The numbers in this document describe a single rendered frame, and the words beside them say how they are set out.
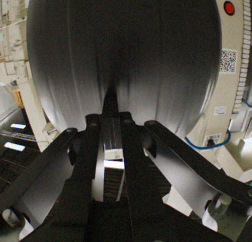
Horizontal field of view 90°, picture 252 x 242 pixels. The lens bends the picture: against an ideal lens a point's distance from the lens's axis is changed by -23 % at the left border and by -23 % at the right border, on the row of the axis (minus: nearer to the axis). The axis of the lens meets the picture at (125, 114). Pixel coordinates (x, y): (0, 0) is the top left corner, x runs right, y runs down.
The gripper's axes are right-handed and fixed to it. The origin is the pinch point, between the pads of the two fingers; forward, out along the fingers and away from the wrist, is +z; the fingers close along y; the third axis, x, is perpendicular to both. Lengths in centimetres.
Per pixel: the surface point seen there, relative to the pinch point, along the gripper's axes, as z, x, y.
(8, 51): 377, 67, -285
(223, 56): 23.0, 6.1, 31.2
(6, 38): 371, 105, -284
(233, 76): 23.9, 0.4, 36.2
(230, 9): 20.6, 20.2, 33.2
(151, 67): 2.6, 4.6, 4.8
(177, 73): 2.8, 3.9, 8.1
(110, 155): 56, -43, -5
